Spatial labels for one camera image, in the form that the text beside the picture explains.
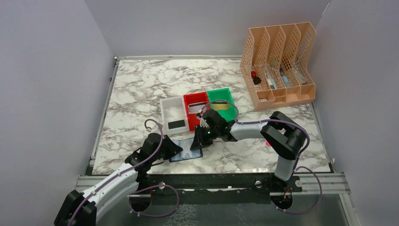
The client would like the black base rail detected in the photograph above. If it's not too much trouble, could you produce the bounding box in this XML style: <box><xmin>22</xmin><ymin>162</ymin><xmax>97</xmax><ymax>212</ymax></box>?
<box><xmin>78</xmin><ymin>167</ymin><xmax>350</xmax><ymax>207</ymax></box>

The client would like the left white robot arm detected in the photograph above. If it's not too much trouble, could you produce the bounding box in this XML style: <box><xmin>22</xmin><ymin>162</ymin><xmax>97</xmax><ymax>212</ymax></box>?
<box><xmin>54</xmin><ymin>133</ymin><xmax>183</xmax><ymax>226</ymax></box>

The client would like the green plastic bin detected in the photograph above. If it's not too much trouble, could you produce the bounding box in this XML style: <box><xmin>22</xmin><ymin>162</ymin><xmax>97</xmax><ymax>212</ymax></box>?
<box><xmin>207</xmin><ymin>88</ymin><xmax>237</xmax><ymax>121</ymax></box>

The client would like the peach file organizer rack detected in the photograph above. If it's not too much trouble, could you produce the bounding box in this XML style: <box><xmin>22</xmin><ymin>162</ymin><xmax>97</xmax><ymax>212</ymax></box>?
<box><xmin>240</xmin><ymin>22</ymin><xmax>316</xmax><ymax>111</ymax></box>

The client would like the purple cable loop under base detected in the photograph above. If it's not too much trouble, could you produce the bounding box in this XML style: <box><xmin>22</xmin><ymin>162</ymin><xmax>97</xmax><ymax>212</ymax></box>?
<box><xmin>128</xmin><ymin>184</ymin><xmax>181</xmax><ymax>218</ymax></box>

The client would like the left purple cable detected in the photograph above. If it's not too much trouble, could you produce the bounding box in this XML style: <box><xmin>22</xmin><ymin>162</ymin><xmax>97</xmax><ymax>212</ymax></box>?
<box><xmin>67</xmin><ymin>119</ymin><xmax>165</xmax><ymax>226</ymax></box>

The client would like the black card in white bin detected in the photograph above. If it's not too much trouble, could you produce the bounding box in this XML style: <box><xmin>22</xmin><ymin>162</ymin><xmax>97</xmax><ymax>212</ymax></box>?
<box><xmin>168</xmin><ymin>120</ymin><xmax>185</xmax><ymax>129</ymax></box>

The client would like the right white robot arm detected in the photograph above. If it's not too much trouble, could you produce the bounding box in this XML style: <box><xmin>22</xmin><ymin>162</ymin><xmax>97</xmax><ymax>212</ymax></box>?
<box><xmin>190</xmin><ymin>109</ymin><xmax>310</xmax><ymax>192</ymax></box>

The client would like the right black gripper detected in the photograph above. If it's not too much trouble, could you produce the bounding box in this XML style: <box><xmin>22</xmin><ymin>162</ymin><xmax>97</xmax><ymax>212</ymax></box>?
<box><xmin>191</xmin><ymin>125</ymin><xmax>219</xmax><ymax>151</ymax></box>

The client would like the navy blue card holder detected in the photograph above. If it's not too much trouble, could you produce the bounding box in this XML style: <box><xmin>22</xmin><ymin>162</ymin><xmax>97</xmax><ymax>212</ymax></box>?
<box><xmin>169</xmin><ymin>138</ymin><xmax>203</xmax><ymax>162</ymax></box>

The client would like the gold card in green bin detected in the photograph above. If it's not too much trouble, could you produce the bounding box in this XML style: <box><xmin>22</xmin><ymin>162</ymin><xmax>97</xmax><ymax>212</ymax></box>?
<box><xmin>212</xmin><ymin>102</ymin><xmax>230</xmax><ymax>111</ymax></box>

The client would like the red black stamp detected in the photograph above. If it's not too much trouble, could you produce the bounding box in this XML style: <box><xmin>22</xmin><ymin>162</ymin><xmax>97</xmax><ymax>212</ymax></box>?
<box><xmin>250</xmin><ymin>71</ymin><xmax>262</xmax><ymax>85</ymax></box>

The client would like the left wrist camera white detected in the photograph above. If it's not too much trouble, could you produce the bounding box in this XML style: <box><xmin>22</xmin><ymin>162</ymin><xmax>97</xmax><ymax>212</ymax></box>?
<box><xmin>146</xmin><ymin>124</ymin><xmax>162</xmax><ymax>134</ymax></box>

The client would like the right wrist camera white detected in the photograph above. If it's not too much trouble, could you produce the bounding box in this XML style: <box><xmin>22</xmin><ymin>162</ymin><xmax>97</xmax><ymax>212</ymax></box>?
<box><xmin>196</xmin><ymin>113</ymin><xmax>209</xmax><ymax>128</ymax></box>

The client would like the clear pen pack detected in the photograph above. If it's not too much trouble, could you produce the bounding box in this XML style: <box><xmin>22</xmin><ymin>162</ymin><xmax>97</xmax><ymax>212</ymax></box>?
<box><xmin>265</xmin><ymin>67</ymin><xmax>277</xmax><ymax>89</ymax></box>

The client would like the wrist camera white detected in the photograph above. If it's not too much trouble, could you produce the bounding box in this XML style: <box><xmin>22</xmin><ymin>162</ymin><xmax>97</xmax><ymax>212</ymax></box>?
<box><xmin>196</xmin><ymin>113</ymin><xmax>209</xmax><ymax>128</ymax></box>
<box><xmin>146</xmin><ymin>124</ymin><xmax>162</xmax><ymax>134</ymax></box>

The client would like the grey stapler in rack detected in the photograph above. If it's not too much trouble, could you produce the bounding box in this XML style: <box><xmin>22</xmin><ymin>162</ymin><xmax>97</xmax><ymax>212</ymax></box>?
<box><xmin>293</xmin><ymin>68</ymin><xmax>308</xmax><ymax>85</ymax></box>

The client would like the red plastic bin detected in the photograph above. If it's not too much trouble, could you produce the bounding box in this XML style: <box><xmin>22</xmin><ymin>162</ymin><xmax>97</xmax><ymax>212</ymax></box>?
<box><xmin>183</xmin><ymin>92</ymin><xmax>208</xmax><ymax>131</ymax></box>

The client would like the white plastic bin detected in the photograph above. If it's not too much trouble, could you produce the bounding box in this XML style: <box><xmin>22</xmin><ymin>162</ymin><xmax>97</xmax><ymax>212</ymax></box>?
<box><xmin>160</xmin><ymin>96</ymin><xmax>189</xmax><ymax>135</ymax></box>

